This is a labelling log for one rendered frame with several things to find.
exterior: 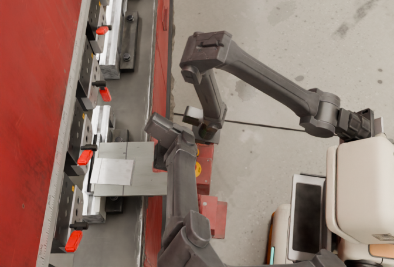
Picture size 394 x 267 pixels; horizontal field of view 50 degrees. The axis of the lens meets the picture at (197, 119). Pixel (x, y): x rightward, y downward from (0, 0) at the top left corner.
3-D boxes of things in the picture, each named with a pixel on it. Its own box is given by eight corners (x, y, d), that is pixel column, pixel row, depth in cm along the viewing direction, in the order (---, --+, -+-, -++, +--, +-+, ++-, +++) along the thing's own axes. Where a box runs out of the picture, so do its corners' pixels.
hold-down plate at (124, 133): (122, 213, 138) (121, 211, 135) (106, 214, 138) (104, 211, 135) (129, 132, 153) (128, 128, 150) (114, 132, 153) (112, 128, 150)
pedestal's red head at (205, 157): (209, 195, 162) (209, 178, 147) (167, 191, 164) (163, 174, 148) (214, 148, 172) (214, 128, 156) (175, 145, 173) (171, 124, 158)
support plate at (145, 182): (180, 195, 128) (180, 194, 128) (94, 196, 129) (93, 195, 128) (180, 142, 137) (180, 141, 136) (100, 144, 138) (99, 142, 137)
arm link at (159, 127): (176, 172, 105) (195, 145, 103) (136, 149, 103) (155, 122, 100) (177, 151, 117) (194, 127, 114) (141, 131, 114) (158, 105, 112)
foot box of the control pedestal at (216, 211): (224, 239, 219) (225, 233, 209) (176, 234, 221) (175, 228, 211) (227, 202, 229) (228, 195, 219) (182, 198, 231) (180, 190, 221)
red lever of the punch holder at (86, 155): (87, 159, 99) (97, 142, 108) (70, 160, 99) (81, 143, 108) (88, 166, 100) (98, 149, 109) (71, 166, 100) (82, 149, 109)
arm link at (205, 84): (198, 72, 97) (211, 32, 101) (175, 68, 99) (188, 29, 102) (221, 136, 136) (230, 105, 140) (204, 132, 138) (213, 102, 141)
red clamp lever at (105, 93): (112, 102, 126) (105, 84, 118) (98, 102, 126) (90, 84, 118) (112, 97, 127) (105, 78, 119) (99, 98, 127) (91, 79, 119)
